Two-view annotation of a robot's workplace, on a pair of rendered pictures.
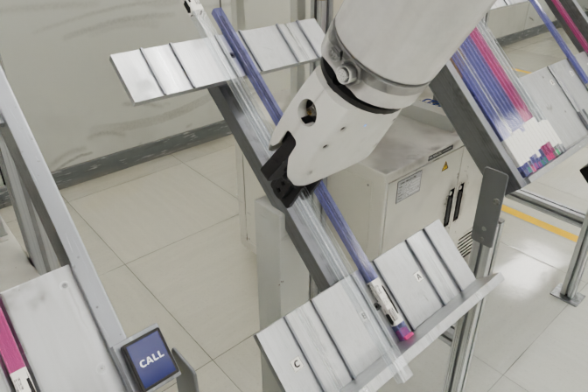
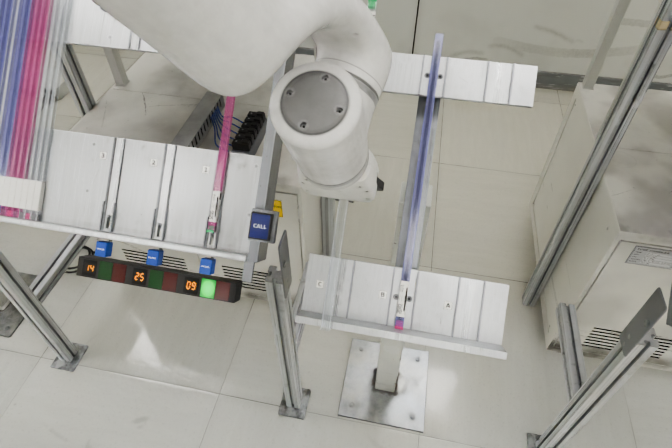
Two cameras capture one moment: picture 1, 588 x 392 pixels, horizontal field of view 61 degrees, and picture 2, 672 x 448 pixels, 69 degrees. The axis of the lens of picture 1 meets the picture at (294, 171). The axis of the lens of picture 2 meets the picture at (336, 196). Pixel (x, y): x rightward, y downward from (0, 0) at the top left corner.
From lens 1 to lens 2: 0.50 m
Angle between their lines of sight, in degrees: 45
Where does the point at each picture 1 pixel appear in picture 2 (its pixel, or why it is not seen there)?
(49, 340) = (236, 187)
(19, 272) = not seen: hidden behind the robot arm
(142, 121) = (545, 48)
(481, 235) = (625, 340)
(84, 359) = (244, 205)
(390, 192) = (621, 249)
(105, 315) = (261, 192)
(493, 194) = (649, 315)
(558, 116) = not seen: outside the picture
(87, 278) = (264, 169)
